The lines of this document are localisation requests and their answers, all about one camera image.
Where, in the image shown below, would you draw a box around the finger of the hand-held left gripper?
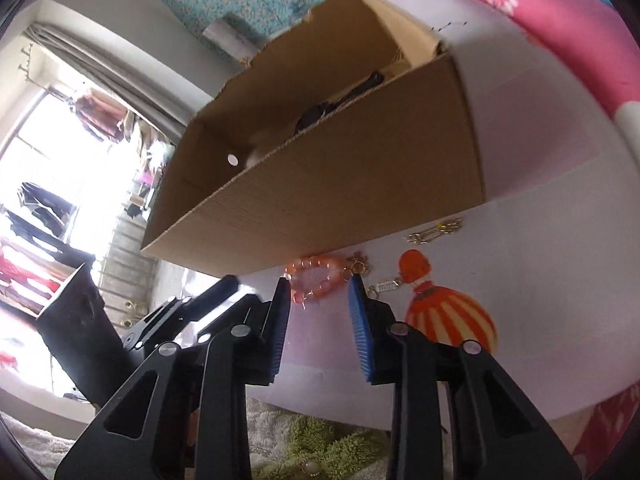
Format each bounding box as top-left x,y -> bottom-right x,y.
122,275 -> 239,358
197,294 -> 263,341

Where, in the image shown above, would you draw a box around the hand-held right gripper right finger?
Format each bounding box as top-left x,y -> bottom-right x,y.
347,274 -> 583,480

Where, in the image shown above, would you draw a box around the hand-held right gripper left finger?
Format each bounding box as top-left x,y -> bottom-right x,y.
54,277 -> 292,480

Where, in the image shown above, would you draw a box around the orange bead bracelet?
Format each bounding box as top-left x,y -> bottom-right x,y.
285,255 -> 351,307

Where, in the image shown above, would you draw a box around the brown cardboard box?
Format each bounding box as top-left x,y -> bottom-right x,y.
141,0 -> 487,277

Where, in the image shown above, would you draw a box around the balcony balustrade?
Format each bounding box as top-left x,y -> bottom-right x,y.
95,215 -> 161,321

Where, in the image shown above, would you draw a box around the hanging dark clothes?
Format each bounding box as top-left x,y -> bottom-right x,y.
17,182 -> 76,231

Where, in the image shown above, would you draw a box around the hanging brown jacket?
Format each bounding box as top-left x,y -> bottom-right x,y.
70,87 -> 131,143

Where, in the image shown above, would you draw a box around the grey curtain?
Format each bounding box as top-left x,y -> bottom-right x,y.
22,22 -> 201,146

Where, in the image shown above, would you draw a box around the black item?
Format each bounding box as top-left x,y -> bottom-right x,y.
295,72 -> 386,133

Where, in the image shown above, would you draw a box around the white paper roll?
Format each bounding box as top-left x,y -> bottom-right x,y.
202,12 -> 261,63

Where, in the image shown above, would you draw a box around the pink floral blanket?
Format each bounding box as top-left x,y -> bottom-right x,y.
390,0 -> 640,478

